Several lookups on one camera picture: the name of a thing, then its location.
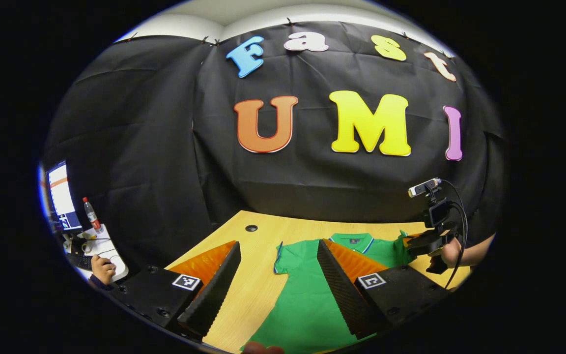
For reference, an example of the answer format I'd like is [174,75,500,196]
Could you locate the computer monitor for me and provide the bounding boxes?
[45,160,83,233]

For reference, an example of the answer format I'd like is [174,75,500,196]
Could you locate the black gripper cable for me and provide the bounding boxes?
[439,179,469,290]

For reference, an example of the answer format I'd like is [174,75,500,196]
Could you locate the red cap plastic bottle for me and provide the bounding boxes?
[83,197,103,233]

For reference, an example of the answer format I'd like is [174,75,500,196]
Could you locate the black keyboard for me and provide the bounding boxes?
[66,252,93,271]

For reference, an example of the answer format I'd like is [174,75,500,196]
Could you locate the white desk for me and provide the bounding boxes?
[62,224,129,282]

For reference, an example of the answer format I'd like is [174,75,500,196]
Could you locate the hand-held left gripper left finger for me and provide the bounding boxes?
[109,240,242,341]

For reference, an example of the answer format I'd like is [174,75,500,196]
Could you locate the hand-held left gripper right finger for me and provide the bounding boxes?
[316,239,453,341]

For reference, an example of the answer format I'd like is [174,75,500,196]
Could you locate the green T-shirt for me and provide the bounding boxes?
[241,231,419,354]

